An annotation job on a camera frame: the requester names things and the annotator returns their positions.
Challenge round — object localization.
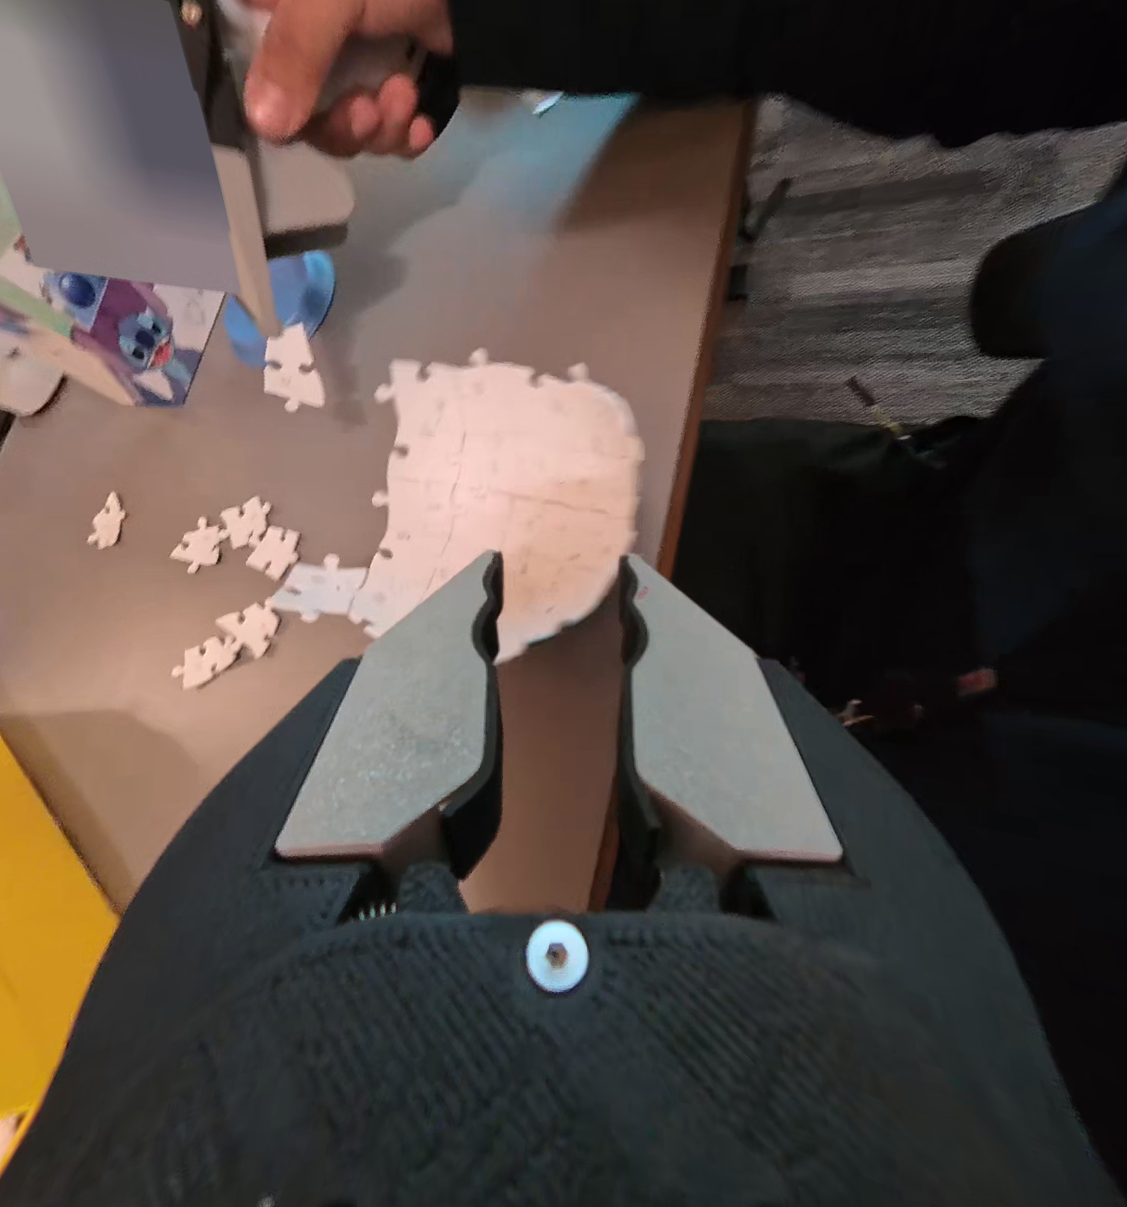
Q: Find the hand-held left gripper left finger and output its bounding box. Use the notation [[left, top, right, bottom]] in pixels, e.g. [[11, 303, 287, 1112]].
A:
[[273, 550, 509, 880]]

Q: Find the blue plastic ball stand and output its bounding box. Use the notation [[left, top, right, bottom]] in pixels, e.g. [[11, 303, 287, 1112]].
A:
[[224, 249, 336, 369]]

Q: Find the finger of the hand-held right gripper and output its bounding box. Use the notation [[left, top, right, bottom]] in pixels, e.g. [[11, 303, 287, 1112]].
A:
[[207, 143, 281, 339]]

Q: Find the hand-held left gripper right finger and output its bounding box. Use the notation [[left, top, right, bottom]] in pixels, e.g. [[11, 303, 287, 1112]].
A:
[[617, 554, 847, 885]]

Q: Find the partly built white puzzle ball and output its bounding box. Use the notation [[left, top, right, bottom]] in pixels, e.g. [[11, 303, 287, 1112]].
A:
[[370, 348, 648, 666]]

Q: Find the cartoon puzzle box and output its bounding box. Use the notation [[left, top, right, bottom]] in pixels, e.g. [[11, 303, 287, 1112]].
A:
[[0, 140, 227, 409]]

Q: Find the person's right hand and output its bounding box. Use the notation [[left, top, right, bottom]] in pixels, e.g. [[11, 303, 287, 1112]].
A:
[[241, 0, 456, 159]]

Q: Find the yellow plastic bin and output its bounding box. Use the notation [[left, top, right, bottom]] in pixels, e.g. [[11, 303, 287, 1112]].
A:
[[0, 711, 121, 1132]]

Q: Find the white rounded object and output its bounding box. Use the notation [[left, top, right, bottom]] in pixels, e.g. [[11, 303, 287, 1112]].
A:
[[0, 329, 65, 416]]

